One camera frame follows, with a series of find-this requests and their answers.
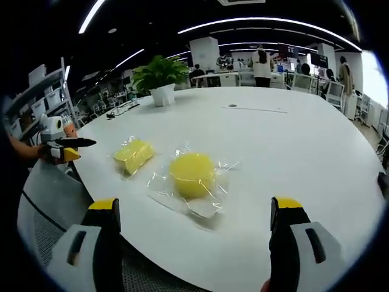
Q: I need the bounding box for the grey mesh office chair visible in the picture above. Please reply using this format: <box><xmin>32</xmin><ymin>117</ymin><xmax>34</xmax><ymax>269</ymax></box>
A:
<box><xmin>17</xmin><ymin>159</ymin><xmax>201</xmax><ymax>292</ymax></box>

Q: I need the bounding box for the black cable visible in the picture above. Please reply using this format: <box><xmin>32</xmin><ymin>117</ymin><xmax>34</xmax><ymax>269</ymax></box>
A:
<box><xmin>105</xmin><ymin>102</ymin><xmax>141</xmax><ymax>119</ymax></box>

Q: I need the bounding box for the round yellow silicone block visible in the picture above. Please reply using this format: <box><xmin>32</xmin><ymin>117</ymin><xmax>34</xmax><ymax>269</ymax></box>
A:
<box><xmin>168</xmin><ymin>153</ymin><xmax>217</xmax><ymax>201</ymax></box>

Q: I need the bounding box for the clear plastic bag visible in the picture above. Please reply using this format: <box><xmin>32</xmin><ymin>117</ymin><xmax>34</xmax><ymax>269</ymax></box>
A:
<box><xmin>108</xmin><ymin>136</ymin><xmax>162</xmax><ymax>181</ymax></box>

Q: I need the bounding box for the white office desk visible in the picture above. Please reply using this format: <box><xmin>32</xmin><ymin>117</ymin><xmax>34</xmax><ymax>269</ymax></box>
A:
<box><xmin>191</xmin><ymin>71</ymin><xmax>241</xmax><ymax>89</ymax></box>

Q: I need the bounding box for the rectangular yellow silicone block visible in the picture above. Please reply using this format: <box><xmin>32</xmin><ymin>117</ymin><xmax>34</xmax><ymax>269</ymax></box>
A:
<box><xmin>113</xmin><ymin>139</ymin><xmax>156</xmax><ymax>177</ymax></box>

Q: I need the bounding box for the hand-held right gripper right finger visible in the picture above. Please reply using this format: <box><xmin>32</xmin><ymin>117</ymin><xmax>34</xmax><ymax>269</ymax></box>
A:
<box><xmin>269</xmin><ymin>196</ymin><xmax>347</xmax><ymax>292</ymax></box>

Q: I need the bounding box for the table cable cover plate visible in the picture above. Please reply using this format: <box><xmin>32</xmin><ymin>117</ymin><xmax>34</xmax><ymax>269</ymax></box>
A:
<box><xmin>221</xmin><ymin>103</ymin><xmax>289</xmax><ymax>114</ymax></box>

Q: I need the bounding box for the white plant pot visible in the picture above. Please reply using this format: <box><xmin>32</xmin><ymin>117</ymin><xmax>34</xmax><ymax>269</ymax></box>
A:
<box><xmin>150</xmin><ymin>84</ymin><xmax>177</xmax><ymax>108</ymax></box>

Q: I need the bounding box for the long ceiling light strip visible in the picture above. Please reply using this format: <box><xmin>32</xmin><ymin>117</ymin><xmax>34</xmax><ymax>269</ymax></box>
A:
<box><xmin>177</xmin><ymin>16</ymin><xmax>363</xmax><ymax>51</ymax></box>

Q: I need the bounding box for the grey storage shelf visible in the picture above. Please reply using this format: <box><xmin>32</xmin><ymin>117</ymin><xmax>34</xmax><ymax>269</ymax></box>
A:
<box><xmin>2</xmin><ymin>57</ymin><xmax>78</xmax><ymax>144</ymax></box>

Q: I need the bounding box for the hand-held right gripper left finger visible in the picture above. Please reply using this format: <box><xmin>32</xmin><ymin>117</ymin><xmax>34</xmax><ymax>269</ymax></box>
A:
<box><xmin>45</xmin><ymin>197</ymin><xmax>124</xmax><ymax>292</ymax></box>

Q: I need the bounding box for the green potted plant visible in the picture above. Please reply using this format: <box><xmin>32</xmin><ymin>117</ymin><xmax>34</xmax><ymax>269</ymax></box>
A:
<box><xmin>131</xmin><ymin>54</ymin><xmax>191</xmax><ymax>96</ymax></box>

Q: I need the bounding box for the round yellow wrapped sponge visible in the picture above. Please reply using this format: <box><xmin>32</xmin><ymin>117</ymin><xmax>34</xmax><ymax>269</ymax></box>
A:
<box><xmin>147</xmin><ymin>145</ymin><xmax>243</xmax><ymax>220</ymax></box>

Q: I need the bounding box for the black chair armrest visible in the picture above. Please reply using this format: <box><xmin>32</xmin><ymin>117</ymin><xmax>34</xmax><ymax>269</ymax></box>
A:
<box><xmin>377</xmin><ymin>171</ymin><xmax>389</xmax><ymax>199</ymax></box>

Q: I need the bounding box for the white office chair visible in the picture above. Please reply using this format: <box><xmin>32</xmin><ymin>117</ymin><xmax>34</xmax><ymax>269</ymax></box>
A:
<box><xmin>325</xmin><ymin>81</ymin><xmax>345</xmax><ymax>108</ymax></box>

